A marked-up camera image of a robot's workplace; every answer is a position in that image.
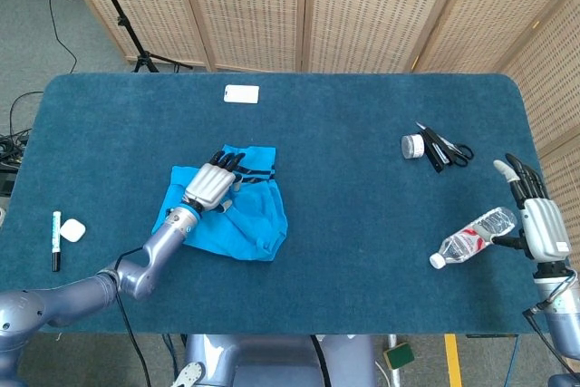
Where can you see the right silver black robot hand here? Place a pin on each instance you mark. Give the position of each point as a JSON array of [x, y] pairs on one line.
[[544, 228]]

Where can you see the blue-grey robot torso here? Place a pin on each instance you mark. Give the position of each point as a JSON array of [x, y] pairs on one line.
[[272, 364]]

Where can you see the white marker black cap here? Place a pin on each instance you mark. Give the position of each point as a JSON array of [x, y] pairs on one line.
[[56, 233]]

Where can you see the wicker folding screen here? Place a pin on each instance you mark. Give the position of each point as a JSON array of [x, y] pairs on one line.
[[254, 6]]

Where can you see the blue Carolina Panthers T-shirt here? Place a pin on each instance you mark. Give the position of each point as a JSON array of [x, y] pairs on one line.
[[254, 224]]

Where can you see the white earbuds case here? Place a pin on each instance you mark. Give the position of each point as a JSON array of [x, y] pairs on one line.
[[72, 230]]

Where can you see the white card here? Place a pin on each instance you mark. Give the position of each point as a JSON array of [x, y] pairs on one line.
[[241, 93]]

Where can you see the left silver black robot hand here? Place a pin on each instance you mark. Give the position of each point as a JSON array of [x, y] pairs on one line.
[[208, 187]]

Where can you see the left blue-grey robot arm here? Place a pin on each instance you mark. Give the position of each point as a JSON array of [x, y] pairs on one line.
[[136, 278]]

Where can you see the green yellow block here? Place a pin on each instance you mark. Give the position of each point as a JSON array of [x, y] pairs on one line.
[[399, 355]]

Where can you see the blue carpet table cover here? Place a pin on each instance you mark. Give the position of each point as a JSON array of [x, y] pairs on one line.
[[340, 292]]

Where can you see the clear plastic water bottle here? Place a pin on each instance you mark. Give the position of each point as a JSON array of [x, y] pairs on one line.
[[462, 244]]

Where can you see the small clear jar white label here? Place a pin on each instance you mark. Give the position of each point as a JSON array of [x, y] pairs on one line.
[[412, 147]]

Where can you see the black scissors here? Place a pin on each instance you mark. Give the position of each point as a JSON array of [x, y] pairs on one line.
[[462, 153]]

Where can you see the silver metal leg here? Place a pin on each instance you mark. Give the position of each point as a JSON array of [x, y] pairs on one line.
[[394, 378]]

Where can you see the black stapler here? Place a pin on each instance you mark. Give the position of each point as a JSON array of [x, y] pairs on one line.
[[435, 151]]

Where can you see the black tripod stand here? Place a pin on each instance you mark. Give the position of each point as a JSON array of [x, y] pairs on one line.
[[127, 29]]

